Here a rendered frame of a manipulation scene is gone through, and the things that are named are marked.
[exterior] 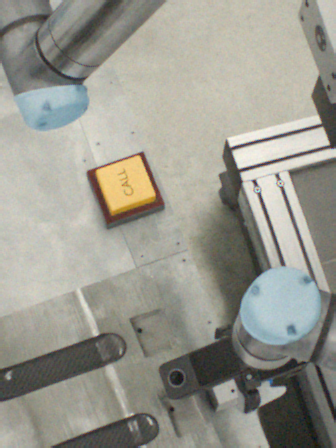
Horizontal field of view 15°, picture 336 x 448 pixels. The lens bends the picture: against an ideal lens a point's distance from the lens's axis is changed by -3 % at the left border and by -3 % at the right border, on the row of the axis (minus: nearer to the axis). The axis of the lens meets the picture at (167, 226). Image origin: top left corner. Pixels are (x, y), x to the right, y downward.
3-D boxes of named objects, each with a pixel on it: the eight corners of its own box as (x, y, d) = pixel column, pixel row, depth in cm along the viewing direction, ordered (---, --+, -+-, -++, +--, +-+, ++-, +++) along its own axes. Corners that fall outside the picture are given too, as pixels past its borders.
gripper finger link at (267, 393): (289, 415, 156) (290, 380, 149) (245, 432, 155) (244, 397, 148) (279, 395, 158) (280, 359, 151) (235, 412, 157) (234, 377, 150)
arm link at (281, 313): (316, 350, 123) (234, 323, 123) (299, 374, 133) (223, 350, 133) (339, 276, 125) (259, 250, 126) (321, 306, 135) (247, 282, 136)
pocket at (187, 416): (194, 391, 156) (197, 385, 152) (210, 430, 154) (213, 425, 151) (160, 404, 155) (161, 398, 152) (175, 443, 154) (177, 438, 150)
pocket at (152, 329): (163, 314, 159) (164, 306, 155) (178, 352, 157) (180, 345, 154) (128, 326, 158) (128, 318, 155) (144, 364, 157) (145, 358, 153)
